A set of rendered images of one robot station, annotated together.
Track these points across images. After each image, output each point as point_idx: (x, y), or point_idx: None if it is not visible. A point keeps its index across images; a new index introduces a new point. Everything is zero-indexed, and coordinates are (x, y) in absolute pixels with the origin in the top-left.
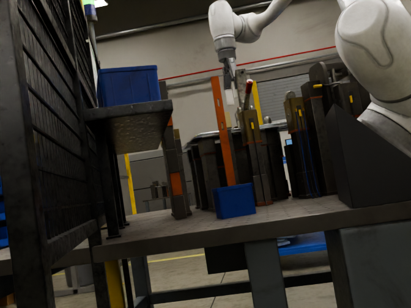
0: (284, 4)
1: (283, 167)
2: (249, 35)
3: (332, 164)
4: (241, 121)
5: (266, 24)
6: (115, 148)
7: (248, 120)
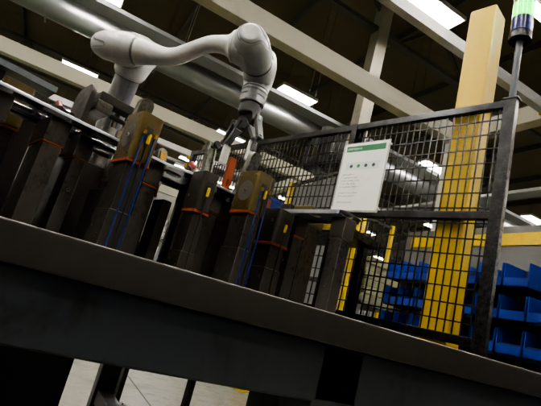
0: (180, 63)
1: (179, 228)
2: (237, 65)
3: None
4: None
5: (213, 51)
6: (318, 242)
7: None
